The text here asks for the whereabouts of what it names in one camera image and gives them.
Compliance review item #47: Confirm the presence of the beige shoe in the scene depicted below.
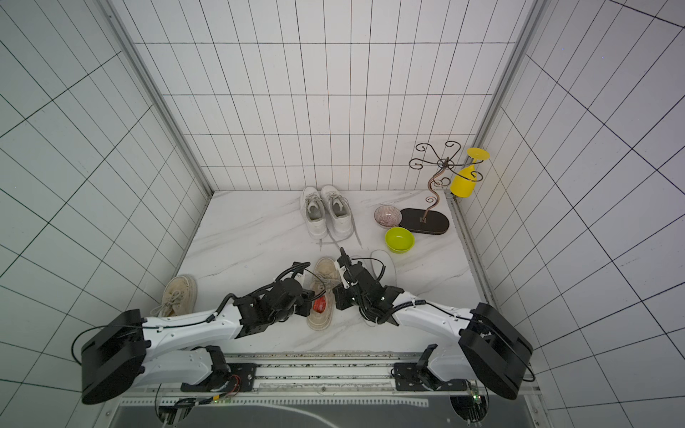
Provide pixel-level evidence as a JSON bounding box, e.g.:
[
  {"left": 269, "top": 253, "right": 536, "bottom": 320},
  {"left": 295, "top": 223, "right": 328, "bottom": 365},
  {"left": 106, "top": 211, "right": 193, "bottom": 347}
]
[
  {"left": 307, "top": 258, "right": 342, "bottom": 331},
  {"left": 151, "top": 275, "right": 197, "bottom": 317}
]

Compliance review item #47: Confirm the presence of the red orange shoe insole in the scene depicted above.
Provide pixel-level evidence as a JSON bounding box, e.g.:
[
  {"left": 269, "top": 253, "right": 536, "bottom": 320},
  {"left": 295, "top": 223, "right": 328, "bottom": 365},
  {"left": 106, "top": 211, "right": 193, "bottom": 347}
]
[{"left": 311, "top": 296, "right": 328, "bottom": 315}]

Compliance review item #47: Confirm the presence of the white sneaker with laces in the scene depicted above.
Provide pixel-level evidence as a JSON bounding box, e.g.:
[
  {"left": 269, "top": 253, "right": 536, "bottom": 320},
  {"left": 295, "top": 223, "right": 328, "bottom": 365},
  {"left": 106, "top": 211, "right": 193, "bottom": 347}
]
[{"left": 320, "top": 185, "right": 362, "bottom": 246}]

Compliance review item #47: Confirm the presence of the white shoe insole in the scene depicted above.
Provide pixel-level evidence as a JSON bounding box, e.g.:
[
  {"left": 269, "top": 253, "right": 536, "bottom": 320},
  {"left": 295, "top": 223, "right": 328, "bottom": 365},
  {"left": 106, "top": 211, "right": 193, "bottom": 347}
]
[
  {"left": 369, "top": 250, "right": 397, "bottom": 286},
  {"left": 362, "top": 317, "right": 378, "bottom": 328}
]

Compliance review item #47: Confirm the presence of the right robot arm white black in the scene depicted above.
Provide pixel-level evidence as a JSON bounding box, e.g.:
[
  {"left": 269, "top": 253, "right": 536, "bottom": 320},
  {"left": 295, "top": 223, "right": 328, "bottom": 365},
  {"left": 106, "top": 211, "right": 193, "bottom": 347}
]
[{"left": 334, "top": 249, "right": 536, "bottom": 399}]

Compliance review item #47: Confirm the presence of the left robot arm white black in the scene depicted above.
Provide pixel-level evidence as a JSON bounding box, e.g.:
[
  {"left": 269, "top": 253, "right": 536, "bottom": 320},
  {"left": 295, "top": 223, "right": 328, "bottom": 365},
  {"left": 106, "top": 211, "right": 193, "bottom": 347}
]
[{"left": 79, "top": 262, "right": 318, "bottom": 405}]

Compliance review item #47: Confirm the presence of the lime green plastic bowl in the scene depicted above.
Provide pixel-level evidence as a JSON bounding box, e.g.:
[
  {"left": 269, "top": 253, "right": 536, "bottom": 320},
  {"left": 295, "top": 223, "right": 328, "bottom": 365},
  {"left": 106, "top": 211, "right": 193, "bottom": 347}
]
[{"left": 385, "top": 226, "right": 415, "bottom": 254}]

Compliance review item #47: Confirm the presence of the pink marbled bowl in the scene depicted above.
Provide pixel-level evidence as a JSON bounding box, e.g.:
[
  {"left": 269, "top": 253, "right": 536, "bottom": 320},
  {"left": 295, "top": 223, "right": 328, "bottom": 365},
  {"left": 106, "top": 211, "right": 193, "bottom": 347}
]
[{"left": 374, "top": 205, "right": 402, "bottom": 229}]

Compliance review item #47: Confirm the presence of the black oval stand base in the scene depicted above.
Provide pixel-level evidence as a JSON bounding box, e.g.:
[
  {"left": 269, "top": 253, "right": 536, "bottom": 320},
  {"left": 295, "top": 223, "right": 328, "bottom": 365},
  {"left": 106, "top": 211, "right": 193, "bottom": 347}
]
[{"left": 399, "top": 208, "right": 450, "bottom": 235}]

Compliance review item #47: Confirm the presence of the curly metal cup stand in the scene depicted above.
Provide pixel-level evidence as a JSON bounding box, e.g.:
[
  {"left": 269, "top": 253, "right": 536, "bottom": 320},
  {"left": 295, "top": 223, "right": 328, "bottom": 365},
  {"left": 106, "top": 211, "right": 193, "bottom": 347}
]
[{"left": 410, "top": 140, "right": 467, "bottom": 210}]

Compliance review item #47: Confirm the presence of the yellow plastic goblet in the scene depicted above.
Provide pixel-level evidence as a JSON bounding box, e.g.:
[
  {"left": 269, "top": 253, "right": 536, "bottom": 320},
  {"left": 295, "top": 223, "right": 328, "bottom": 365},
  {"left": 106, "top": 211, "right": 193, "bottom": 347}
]
[{"left": 450, "top": 147, "right": 491, "bottom": 198}]

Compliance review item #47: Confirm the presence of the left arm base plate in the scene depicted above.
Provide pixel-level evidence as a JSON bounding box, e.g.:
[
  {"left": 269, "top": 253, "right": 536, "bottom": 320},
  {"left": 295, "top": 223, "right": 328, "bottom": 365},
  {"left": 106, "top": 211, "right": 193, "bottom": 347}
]
[{"left": 180, "top": 363, "right": 258, "bottom": 393}]

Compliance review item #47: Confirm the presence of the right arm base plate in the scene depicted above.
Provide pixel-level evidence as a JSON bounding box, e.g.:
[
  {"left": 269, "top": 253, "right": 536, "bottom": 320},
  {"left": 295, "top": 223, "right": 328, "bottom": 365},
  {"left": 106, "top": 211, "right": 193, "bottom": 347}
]
[{"left": 391, "top": 362, "right": 469, "bottom": 392}]

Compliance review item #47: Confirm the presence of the aluminium rail frame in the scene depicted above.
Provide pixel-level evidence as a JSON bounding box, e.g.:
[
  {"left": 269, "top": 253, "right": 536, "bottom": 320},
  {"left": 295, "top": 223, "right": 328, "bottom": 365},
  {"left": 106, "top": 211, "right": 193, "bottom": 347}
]
[{"left": 106, "top": 351, "right": 542, "bottom": 413}]

